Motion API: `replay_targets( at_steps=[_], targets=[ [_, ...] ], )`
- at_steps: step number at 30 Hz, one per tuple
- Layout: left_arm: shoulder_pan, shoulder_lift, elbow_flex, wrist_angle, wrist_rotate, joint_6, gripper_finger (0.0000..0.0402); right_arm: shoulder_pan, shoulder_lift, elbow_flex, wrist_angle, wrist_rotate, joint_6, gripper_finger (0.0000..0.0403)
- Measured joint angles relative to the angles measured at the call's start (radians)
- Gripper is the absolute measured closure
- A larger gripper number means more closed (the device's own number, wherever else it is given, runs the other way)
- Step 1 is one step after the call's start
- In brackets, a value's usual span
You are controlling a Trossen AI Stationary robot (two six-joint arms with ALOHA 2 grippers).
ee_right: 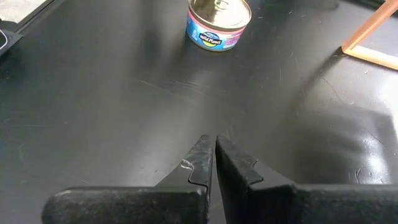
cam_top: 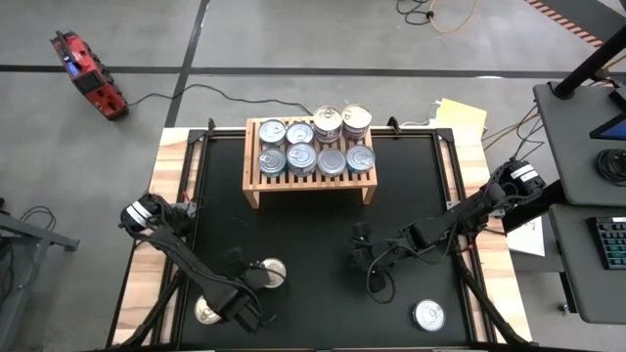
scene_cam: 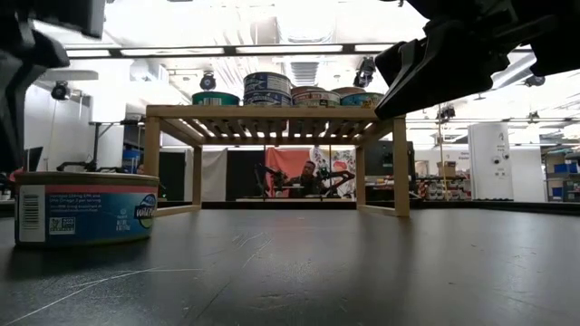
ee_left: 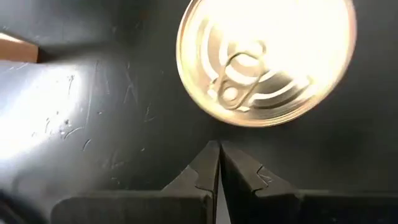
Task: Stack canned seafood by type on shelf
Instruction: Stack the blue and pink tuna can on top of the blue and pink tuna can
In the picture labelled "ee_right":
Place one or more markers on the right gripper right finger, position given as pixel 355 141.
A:
pixel 236 168

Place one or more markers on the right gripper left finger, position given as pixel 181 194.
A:
pixel 199 161

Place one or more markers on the blue pink label salmon can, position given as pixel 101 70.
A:
pixel 214 34

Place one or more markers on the wooden slatted shelf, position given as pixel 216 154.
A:
pixel 373 57

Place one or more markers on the black table edge rail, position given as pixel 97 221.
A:
pixel 9 40

